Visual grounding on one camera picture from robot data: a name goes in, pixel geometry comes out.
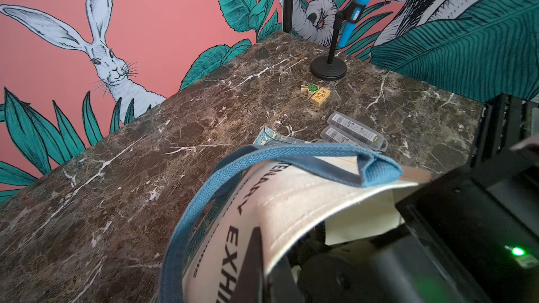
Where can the small wooden toy block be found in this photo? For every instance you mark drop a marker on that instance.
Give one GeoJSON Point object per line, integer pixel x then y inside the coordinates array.
{"type": "Point", "coordinates": [317, 94]}

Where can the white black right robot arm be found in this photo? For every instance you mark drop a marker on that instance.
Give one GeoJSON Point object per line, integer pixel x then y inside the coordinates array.
{"type": "Point", "coordinates": [468, 236]}

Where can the blue microphone on black stand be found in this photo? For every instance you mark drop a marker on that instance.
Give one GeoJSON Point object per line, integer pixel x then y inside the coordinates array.
{"type": "Point", "coordinates": [331, 68]}

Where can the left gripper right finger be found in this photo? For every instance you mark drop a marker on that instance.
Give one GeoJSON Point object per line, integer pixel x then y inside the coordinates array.
{"type": "Point", "coordinates": [281, 285]}

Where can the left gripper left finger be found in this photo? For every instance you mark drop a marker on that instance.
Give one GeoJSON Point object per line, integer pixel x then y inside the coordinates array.
{"type": "Point", "coordinates": [250, 283]}

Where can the cream canvas tote bag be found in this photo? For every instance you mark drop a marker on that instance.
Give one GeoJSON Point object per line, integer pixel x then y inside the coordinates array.
{"type": "Point", "coordinates": [286, 189]}

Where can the clear plastic compass case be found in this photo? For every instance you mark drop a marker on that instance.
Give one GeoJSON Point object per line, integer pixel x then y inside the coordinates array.
{"type": "Point", "coordinates": [334, 135]}

